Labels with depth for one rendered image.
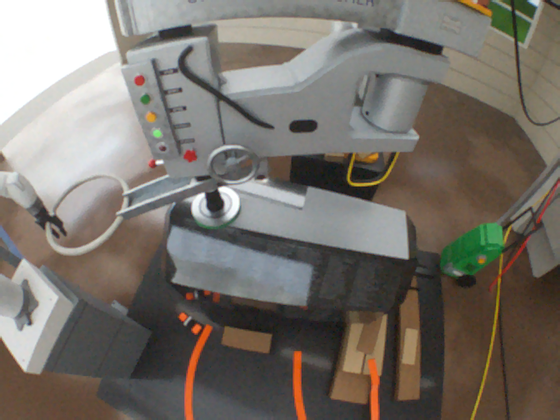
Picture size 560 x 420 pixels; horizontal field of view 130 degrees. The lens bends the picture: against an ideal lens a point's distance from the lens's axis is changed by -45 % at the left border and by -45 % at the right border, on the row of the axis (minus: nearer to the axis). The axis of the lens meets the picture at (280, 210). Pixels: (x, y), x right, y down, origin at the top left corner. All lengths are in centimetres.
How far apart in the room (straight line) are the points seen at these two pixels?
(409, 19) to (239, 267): 103
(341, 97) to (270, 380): 155
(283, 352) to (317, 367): 25
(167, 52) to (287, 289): 93
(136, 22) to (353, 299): 116
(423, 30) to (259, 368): 177
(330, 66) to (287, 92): 13
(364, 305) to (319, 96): 84
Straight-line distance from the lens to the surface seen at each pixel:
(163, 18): 58
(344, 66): 64
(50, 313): 119
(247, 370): 166
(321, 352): 169
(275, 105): 64
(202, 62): 58
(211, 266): 108
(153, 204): 99
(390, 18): 64
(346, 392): 165
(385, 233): 107
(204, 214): 102
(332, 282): 102
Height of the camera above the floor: 167
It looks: 53 degrees down
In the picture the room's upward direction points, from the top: 2 degrees clockwise
